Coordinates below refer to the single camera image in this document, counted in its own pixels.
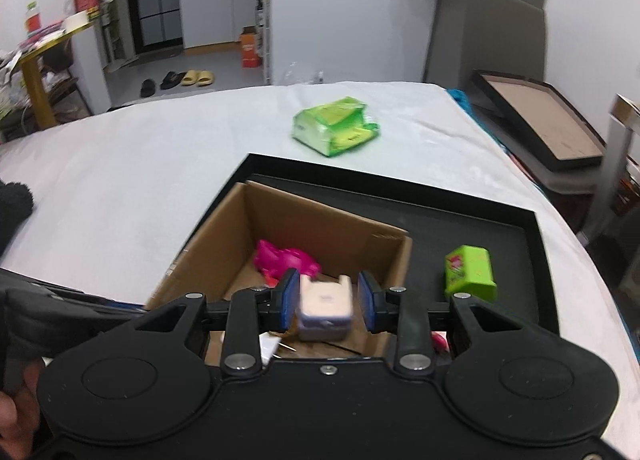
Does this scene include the blue cloth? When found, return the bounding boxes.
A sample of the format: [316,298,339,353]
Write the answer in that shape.
[447,88,473,114]

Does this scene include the orange carton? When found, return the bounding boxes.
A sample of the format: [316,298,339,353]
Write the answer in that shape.
[240,26,263,68]

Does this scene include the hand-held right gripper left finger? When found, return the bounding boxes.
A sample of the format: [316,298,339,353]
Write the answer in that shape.
[132,269,301,377]

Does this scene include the green cube toy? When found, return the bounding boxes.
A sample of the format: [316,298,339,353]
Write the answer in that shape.
[444,245,498,302]

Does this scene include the black picture frame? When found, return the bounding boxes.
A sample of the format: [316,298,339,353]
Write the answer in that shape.
[470,69,607,171]

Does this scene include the pink pig figure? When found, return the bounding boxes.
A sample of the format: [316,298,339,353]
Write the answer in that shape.
[253,239,321,286]

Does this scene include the black tray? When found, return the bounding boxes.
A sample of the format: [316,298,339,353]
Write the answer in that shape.
[170,153,559,361]

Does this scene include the black fuzzy cloth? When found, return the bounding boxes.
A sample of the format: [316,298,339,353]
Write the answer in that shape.
[0,180,35,256]

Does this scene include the person's left hand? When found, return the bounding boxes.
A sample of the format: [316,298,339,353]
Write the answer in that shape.
[0,357,45,451]

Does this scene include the green tissue packet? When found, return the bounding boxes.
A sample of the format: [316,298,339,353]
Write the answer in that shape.
[291,97,379,157]

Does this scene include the red label drink bottle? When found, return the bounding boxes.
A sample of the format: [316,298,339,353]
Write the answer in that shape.
[25,1,42,37]

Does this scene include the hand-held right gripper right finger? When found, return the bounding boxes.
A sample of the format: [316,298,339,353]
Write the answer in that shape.
[357,270,516,375]

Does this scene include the white cabinet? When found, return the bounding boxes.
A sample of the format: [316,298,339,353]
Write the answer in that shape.
[177,0,271,51]

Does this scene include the brown cardboard box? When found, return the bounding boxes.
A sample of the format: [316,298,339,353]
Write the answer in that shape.
[145,180,413,366]

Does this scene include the yellow edged table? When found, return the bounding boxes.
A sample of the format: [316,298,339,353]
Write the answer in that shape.
[10,15,96,131]

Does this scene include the white charger cube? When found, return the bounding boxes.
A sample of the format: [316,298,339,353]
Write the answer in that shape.
[297,275,353,341]

